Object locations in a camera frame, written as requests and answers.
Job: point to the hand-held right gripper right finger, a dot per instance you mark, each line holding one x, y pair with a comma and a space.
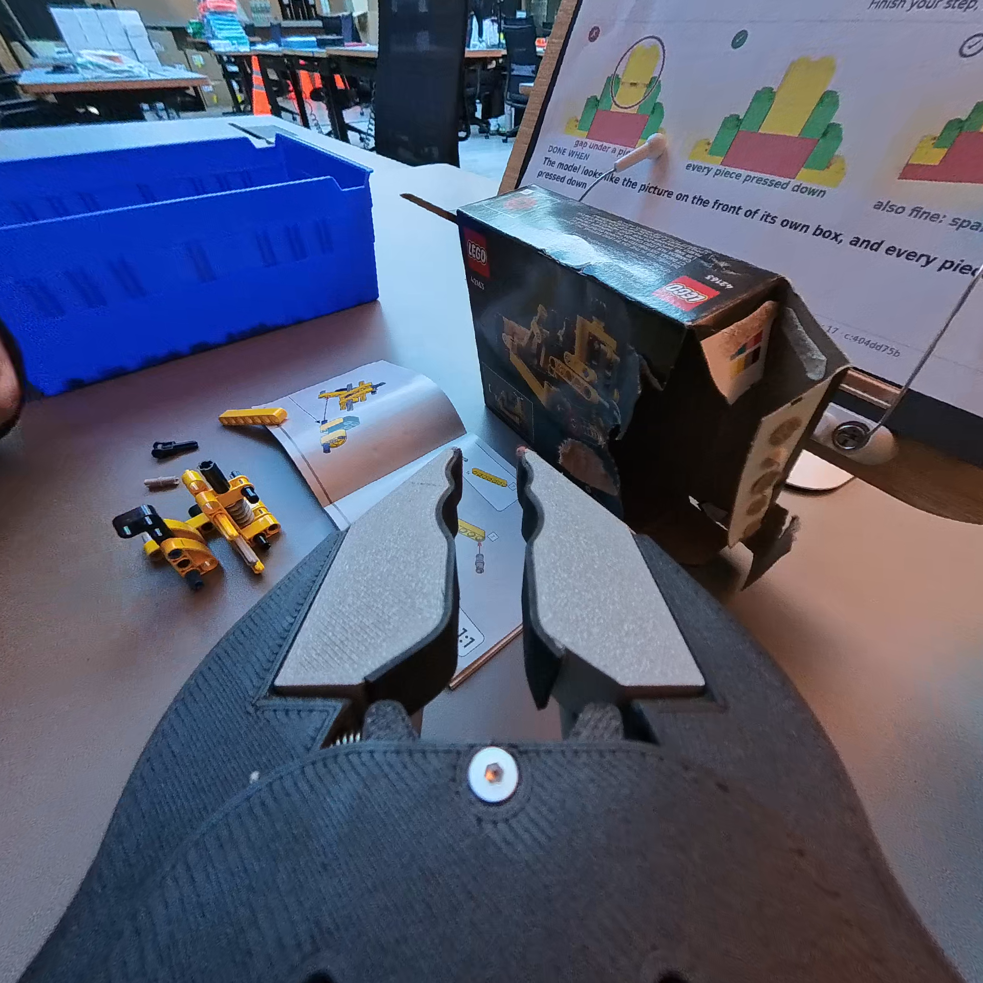
607, 607

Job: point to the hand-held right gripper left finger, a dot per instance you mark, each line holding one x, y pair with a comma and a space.
372, 584

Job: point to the yellow lego assembly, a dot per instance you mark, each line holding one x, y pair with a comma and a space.
209, 518

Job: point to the yellow lego beam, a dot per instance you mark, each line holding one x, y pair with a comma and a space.
253, 416

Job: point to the black lego pin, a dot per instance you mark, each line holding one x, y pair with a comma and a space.
173, 449

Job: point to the lego instruction booklet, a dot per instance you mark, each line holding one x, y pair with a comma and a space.
376, 426

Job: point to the black lego box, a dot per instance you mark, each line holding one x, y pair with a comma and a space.
591, 338

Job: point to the person's left hand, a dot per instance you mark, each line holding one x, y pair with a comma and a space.
8, 384

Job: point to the silver stand base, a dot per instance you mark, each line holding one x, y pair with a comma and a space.
868, 434

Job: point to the blue plastic bin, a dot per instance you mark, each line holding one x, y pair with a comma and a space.
192, 246

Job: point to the beige wooden peg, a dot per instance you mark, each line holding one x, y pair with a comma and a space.
643, 151

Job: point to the orange traffic cone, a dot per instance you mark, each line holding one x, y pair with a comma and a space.
261, 86

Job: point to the row of black tables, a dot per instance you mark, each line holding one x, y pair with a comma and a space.
307, 61

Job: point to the black office chair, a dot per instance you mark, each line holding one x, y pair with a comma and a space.
516, 65

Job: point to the printed instruction board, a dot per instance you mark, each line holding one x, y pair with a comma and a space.
776, 84

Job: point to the wooden table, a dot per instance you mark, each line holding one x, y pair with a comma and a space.
107, 83

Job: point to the stack of colourful boxes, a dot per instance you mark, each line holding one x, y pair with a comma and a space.
223, 19

